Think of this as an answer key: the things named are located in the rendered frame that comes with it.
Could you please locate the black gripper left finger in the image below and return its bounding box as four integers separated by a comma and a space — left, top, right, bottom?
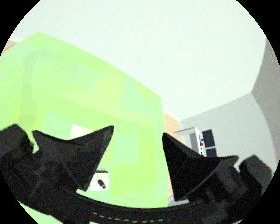
31, 124, 115, 192

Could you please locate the beige square block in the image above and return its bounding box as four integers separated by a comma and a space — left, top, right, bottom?
89, 171, 109, 192

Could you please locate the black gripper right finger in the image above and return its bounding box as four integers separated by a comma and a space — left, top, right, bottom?
161, 132, 238, 202

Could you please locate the black marker with pointed tip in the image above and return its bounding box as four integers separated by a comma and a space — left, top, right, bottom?
97, 180, 107, 189

